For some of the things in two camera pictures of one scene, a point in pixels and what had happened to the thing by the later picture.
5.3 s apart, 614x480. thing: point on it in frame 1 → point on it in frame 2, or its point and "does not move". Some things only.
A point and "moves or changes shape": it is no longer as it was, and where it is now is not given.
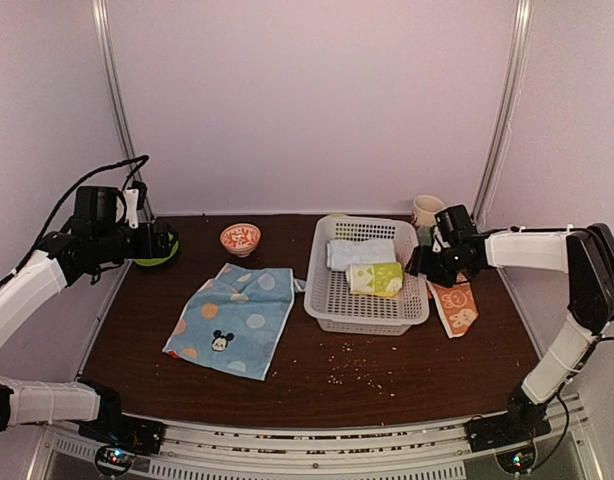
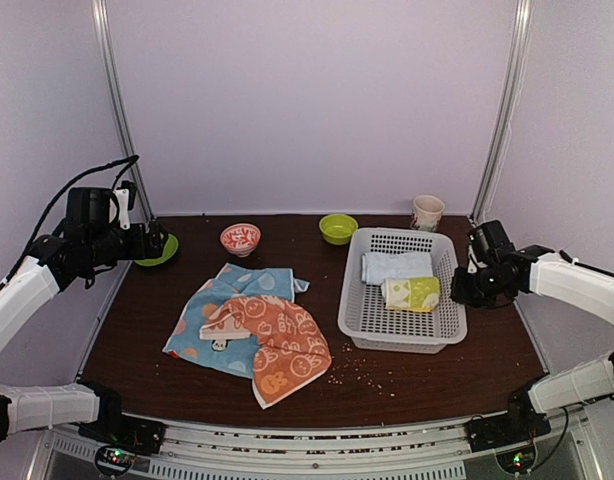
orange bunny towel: x=458 y=307 → x=293 y=347
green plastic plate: x=151 y=262 does not move
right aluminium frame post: x=506 y=109 does not move
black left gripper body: x=112 y=248 does not move
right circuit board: x=516 y=461 does not move
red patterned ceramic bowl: x=241 y=238 does not move
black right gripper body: x=442 y=269 → x=479 y=291
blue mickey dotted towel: x=237 y=320 does not move
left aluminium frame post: x=106 y=33 does not move
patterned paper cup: x=424 y=208 does not move
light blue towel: x=340 y=253 → x=378 y=267
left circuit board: x=113 y=460 does not move
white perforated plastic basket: x=357 y=283 moves or changes shape
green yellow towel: x=375 y=279 → x=411 y=293
